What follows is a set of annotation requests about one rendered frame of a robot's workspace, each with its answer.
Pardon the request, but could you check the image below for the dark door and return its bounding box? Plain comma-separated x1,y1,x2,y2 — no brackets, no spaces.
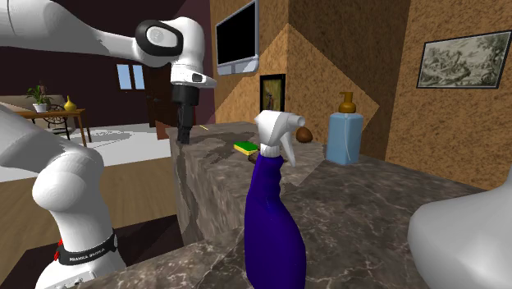
143,66,179,129

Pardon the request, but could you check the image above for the window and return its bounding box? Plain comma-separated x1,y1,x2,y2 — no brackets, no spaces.
116,63,146,91

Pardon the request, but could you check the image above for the green and yellow sponge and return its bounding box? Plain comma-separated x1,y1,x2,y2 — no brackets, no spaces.
233,140,262,157

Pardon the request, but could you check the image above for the small black-framed picture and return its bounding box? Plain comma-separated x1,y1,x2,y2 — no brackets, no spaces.
258,73,287,113

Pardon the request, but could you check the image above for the brown round object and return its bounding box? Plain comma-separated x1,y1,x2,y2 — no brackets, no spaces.
295,126,314,145

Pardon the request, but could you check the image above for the wooden side table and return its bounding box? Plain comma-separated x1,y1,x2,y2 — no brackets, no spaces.
15,83,93,148

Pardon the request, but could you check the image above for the dark robot stand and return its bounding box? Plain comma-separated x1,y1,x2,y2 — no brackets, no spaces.
0,214,186,289

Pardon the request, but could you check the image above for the blue spray bottle white trigger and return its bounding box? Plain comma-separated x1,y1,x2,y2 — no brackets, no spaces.
244,109,308,289

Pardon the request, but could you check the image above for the light blue soap dispenser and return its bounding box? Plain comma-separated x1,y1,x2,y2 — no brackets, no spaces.
325,91,365,167

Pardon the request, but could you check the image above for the white rounded vase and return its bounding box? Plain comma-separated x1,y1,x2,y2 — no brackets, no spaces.
407,167,512,289

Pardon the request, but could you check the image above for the wall-mounted television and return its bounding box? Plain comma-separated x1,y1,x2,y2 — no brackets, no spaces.
214,0,261,76

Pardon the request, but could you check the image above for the large grey landscape wall picture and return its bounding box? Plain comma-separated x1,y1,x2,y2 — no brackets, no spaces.
415,30,512,90

